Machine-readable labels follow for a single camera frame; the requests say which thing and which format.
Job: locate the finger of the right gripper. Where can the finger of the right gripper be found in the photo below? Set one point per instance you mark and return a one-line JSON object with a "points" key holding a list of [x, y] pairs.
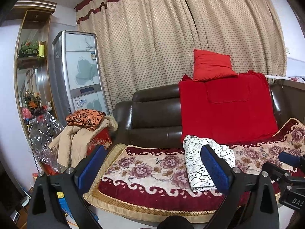
{"points": [[289, 159]]}

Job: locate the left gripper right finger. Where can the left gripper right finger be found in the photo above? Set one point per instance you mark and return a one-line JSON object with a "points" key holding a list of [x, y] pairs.
{"points": [[218, 169]]}

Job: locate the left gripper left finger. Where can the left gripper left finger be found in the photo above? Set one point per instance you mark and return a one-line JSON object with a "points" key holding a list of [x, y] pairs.
{"points": [[86, 171]]}

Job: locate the white crackle-print garment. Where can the white crackle-print garment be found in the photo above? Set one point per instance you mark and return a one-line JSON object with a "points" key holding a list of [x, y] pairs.
{"points": [[198, 166]]}

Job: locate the red gift box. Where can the red gift box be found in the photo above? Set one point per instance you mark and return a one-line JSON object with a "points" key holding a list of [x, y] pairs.
{"points": [[99, 137]]}

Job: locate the floral sofa cover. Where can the floral sofa cover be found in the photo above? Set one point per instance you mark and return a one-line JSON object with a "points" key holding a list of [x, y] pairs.
{"points": [[149, 184]]}

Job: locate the orange black patterned cloth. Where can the orange black patterned cloth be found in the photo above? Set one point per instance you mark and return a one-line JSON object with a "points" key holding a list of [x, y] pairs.
{"points": [[86, 118]]}

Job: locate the clear plastic bag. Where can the clear plastic bag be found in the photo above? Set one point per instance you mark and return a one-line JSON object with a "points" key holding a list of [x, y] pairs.
{"points": [[42, 130]]}

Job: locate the red blanket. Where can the red blanket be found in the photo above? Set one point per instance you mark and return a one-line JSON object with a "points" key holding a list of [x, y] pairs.
{"points": [[228, 110]]}

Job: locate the wooden display shelf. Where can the wooden display shelf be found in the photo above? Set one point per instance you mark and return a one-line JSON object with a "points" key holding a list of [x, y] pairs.
{"points": [[32, 73]]}

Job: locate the dark leather sofa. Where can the dark leather sofa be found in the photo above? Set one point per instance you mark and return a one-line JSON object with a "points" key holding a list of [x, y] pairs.
{"points": [[152, 118]]}

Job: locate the artificial flower bouquet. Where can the artificial flower bouquet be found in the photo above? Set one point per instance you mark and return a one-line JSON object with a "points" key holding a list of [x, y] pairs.
{"points": [[32, 101]]}

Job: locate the red pillow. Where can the red pillow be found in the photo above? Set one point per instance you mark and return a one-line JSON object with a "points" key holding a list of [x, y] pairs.
{"points": [[210, 65]]}

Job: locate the yellow bottle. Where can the yellow bottle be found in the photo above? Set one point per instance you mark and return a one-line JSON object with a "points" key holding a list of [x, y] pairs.
{"points": [[41, 49]]}

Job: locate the green ornament figurine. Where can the green ornament figurine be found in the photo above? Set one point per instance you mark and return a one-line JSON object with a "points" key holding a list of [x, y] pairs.
{"points": [[28, 49]]}

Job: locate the beige dotted curtain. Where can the beige dotted curtain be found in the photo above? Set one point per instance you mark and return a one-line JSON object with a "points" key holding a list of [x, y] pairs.
{"points": [[149, 43]]}

